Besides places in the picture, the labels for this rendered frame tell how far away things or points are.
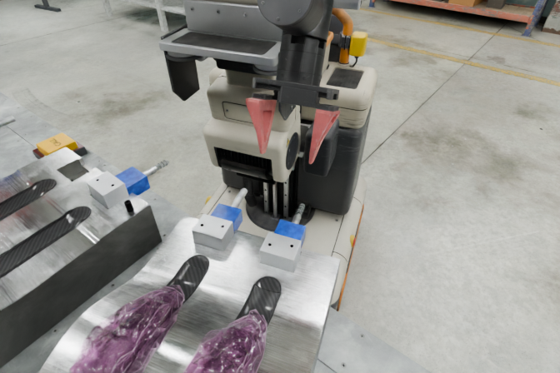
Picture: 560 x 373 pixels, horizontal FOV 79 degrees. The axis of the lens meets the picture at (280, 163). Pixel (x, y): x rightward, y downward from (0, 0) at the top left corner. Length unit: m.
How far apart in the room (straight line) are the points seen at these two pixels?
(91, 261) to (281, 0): 0.43
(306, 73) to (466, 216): 1.63
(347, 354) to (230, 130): 0.58
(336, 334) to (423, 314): 1.04
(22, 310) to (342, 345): 0.41
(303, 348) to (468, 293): 1.28
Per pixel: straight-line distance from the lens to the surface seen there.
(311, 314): 0.47
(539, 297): 1.80
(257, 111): 0.44
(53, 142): 0.91
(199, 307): 0.47
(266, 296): 0.49
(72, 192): 0.65
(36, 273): 0.56
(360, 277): 1.55
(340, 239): 1.29
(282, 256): 0.48
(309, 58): 0.43
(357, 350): 0.52
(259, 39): 0.73
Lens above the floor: 1.27
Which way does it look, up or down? 38 degrees down
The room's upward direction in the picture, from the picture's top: straight up
